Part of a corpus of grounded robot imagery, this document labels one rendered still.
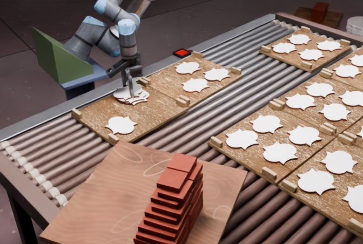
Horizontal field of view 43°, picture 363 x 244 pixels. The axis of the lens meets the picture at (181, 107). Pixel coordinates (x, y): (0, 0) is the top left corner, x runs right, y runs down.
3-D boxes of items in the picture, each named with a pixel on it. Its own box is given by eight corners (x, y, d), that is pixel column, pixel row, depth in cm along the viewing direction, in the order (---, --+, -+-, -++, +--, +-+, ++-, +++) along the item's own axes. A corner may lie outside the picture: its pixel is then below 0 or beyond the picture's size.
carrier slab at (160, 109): (71, 116, 209) (71, 113, 208) (139, 83, 233) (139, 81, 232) (119, 149, 188) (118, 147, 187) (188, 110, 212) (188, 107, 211)
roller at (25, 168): (17, 175, 183) (14, 165, 180) (299, 33, 294) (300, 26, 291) (22, 181, 180) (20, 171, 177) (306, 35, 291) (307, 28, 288)
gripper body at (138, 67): (143, 78, 213) (141, 54, 207) (126, 81, 210) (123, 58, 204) (138, 70, 219) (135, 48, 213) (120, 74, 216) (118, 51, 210)
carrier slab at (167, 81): (139, 83, 233) (139, 81, 233) (193, 56, 258) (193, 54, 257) (189, 109, 213) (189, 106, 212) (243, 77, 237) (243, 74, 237)
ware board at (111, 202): (40, 240, 136) (39, 236, 135) (119, 143, 175) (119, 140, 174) (198, 294, 120) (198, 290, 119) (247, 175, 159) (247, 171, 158)
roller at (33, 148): (5, 163, 189) (2, 154, 186) (286, 28, 300) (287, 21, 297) (11, 169, 186) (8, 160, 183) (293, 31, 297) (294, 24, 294)
